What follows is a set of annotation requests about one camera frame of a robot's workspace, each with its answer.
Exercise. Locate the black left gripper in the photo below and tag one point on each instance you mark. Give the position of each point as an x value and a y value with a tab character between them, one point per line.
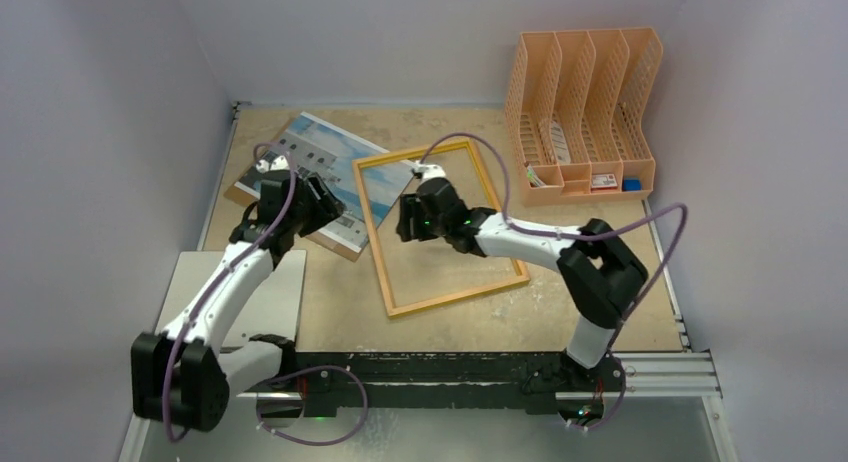
327	208

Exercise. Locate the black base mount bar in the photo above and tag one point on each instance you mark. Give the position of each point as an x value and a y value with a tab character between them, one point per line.
537	383

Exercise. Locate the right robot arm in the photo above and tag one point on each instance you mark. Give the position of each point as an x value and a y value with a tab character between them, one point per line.
601	274

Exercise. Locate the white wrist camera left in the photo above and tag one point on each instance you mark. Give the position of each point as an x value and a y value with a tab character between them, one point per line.
276	164

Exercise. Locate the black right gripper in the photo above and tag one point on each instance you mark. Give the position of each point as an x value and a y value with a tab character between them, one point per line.
408	217

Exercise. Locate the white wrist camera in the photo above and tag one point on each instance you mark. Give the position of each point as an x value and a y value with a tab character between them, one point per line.
426	172
276	164

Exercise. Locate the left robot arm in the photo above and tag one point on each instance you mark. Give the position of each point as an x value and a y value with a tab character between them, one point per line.
180	375

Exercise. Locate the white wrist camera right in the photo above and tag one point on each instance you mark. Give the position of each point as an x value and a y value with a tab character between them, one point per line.
426	172

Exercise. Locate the red white small box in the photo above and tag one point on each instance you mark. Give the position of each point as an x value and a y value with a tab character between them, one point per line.
604	182

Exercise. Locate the white label card in organizer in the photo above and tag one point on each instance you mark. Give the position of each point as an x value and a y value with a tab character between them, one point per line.
551	128

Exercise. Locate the orange plastic file organizer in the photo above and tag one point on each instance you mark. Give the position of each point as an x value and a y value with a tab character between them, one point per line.
597	83

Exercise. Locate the yellow wooden picture frame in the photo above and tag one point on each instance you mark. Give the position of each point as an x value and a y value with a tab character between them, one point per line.
463	241

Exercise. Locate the blue small object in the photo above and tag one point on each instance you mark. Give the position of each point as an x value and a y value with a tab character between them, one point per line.
631	185

